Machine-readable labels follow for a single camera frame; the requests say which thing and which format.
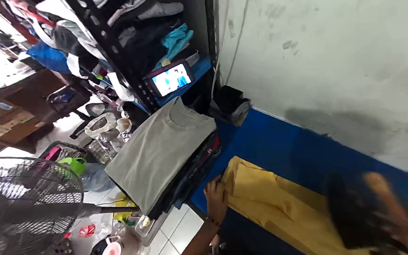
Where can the person's left hand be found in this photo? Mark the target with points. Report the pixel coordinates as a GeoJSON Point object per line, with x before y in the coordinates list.
{"type": "Point", "coordinates": [216, 203]}

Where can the person's right hand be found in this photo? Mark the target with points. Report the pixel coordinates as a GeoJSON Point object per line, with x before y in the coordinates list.
{"type": "Point", "coordinates": [397, 219]}

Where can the person's left fingers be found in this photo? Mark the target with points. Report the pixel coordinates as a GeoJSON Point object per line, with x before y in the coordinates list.
{"type": "Point", "coordinates": [211, 184]}

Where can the person's right fingers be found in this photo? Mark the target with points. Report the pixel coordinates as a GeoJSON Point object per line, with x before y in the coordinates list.
{"type": "Point", "coordinates": [379, 186]}

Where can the black iron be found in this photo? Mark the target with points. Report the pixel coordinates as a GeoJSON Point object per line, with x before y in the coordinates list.
{"type": "Point", "coordinates": [345, 216]}

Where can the yellow garment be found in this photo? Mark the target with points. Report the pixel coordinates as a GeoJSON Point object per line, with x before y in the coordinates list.
{"type": "Point", "coordinates": [278, 202]}

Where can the stack of folded clothes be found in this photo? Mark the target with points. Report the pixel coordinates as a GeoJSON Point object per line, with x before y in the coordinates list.
{"type": "Point", "coordinates": [165, 155]}

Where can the blue table cover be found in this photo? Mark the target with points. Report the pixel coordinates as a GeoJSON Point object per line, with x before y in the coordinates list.
{"type": "Point", "coordinates": [271, 141]}

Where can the clear plastic container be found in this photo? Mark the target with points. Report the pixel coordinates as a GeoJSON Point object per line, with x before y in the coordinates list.
{"type": "Point", "coordinates": [145, 226]}

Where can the black open box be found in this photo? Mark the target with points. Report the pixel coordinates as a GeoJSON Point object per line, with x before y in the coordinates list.
{"type": "Point", "coordinates": [229, 105]}

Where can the yellow plastic bag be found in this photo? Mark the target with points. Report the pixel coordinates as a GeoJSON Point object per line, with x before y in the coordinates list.
{"type": "Point", "coordinates": [123, 208]}

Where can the phone with dark case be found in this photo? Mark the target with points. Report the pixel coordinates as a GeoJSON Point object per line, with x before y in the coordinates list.
{"type": "Point", "coordinates": [170, 80]}

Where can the clear plastic jug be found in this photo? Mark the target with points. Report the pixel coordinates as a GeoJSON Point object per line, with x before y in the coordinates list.
{"type": "Point", "coordinates": [97, 177]}

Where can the pink white cup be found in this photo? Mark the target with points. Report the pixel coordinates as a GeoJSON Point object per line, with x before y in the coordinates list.
{"type": "Point", "coordinates": [113, 247]}

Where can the white round bag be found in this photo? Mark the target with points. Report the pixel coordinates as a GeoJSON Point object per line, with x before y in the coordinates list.
{"type": "Point", "coordinates": [99, 124]}

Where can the clear bag with red print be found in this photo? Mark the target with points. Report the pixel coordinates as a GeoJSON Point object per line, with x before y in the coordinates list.
{"type": "Point", "coordinates": [87, 230]}

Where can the light green plastic bowl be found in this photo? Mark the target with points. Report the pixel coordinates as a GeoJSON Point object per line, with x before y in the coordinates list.
{"type": "Point", "coordinates": [74, 165]}

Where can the dark laundry basket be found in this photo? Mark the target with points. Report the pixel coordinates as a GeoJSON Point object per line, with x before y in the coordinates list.
{"type": "Point", "coordinates": [66, 148]}

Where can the pile of dark clothes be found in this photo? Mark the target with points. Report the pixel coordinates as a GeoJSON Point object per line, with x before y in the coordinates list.
{"type": "Point", "coordinates": [143, 39]}

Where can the black chair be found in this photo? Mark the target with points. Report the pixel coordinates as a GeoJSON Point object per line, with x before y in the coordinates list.
{"type": "Point", "coordinates": [57, 102]}

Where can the black metal shelf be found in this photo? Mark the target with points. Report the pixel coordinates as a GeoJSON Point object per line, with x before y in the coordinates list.
{"type": "Point", "coordinates": [106, 42]}

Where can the black electric fan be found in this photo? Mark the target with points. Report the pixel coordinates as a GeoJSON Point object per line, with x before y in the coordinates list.
{"type": "Point", "coordinates": [30, 209]}

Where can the pile of mixed clothes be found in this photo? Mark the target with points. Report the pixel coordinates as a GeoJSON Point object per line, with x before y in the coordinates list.
{"type": "Point", "coordinates": [66, 39]}

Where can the brown wooden desk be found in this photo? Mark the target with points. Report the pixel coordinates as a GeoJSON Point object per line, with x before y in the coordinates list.
{"type": "Point", "coordinates": [19, 106]}

